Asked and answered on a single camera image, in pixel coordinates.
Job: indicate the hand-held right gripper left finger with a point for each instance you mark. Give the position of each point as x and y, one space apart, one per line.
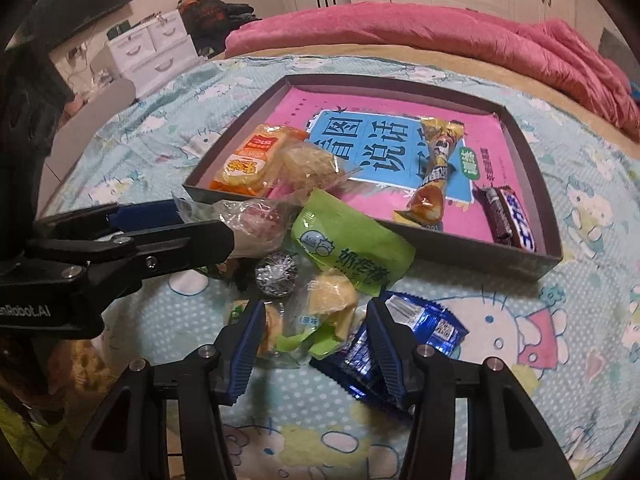
245 355

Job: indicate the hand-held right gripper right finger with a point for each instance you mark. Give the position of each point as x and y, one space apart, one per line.
390 355

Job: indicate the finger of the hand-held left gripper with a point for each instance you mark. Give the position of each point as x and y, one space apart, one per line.
165 252
145 212

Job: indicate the small clear pastry packet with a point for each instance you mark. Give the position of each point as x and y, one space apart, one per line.
270 330

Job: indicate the blue biscuit packet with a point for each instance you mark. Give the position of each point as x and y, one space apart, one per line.
430 320
350 360

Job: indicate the green-edged yellow pastry packet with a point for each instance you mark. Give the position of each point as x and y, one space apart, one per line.
327 310

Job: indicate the dark brown cake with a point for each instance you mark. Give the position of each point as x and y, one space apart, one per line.
277 272

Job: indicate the clear round pastry packet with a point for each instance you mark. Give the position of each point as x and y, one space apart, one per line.
255 222

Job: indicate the orange snack packet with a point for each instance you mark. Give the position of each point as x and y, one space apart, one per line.
245 160

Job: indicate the light green snack packet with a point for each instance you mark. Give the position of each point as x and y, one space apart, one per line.
350 245

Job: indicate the grey cardboard box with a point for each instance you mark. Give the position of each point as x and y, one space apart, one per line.
475 260

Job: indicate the clear rice cracker packet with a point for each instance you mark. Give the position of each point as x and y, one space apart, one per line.
310 165

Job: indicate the dark chocolate bar packet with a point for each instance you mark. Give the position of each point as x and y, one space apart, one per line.
510 215

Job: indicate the yellow cone snack packet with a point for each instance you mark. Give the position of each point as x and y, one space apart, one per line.
435 170

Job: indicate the white drawer cabinet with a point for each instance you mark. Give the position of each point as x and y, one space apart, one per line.
150 55

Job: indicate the cat print blanket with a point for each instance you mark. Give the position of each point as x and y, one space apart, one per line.
575 310

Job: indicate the dark clothes pile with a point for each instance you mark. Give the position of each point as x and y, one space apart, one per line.
215 15

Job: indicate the pink book with blue label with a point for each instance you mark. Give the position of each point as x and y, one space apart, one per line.
360 145

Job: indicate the black television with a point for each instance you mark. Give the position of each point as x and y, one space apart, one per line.
85 0

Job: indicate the tan bed sheet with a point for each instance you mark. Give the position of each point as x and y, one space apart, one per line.
550 95

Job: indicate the pink quilt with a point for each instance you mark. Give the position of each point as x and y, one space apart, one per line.
425 40

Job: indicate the grey padded headboard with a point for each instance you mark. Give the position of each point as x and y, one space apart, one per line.
615 52

